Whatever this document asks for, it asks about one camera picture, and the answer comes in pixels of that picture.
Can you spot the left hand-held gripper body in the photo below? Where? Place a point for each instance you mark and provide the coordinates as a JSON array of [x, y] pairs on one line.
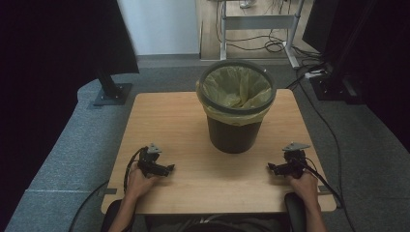
[[150, 162]]

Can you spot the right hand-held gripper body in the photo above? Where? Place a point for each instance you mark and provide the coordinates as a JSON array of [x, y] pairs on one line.
[[295, 164]]

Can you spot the black trash bin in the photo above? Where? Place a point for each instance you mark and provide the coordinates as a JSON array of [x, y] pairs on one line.
[[233, 137]]

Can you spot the yellow garbage bag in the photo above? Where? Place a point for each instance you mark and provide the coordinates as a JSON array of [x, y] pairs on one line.
[[235, 87]]

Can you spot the person's left hand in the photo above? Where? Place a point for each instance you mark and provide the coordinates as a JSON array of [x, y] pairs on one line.
[[138, 185]]

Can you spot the person's right hand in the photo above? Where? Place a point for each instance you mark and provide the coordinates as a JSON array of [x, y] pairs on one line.
[[306, 190]]

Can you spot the black chair armrest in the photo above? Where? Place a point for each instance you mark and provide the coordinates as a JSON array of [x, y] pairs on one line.
[[111, 216], [295, 212]]

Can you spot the person's lap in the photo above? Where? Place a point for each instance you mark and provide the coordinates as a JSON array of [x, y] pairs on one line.
[[245, 225]]

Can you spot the black stand base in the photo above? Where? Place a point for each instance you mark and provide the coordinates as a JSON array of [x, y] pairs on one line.
[[335, 88]]

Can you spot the white power strip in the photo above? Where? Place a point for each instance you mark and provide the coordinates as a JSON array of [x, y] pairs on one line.
[[314, 74]]

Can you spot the black monitor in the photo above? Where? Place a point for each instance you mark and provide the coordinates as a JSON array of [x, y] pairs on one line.
[[319, 25]]

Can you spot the black curtain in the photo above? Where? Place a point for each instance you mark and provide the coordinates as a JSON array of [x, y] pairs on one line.
[[48, 64]]

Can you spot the white shoe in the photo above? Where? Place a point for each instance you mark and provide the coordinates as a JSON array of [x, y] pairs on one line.
[[246, 3]]

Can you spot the grey metal bracket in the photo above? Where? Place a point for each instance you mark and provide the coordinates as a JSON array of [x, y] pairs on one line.
[[324, 190], [108, 191]]

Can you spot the black stand with base plate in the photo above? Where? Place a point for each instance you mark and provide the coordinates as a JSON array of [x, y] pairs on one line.
[[111, 93]]

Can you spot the white desk frame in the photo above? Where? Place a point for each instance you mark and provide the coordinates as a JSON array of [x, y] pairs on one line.
[[257, 22]]

